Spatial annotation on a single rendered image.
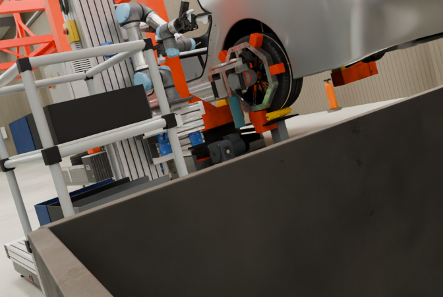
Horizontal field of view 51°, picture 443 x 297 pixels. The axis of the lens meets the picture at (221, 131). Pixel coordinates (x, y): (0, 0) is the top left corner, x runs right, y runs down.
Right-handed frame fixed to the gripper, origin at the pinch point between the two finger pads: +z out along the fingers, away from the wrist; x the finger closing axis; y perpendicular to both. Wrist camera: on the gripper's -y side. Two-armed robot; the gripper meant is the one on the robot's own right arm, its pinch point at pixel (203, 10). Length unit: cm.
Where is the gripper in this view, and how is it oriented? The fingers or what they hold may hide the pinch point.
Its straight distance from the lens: 258.6
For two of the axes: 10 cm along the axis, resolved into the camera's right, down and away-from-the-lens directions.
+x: -6.4, 0.9, -7.7
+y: 1.8, 9.8, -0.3
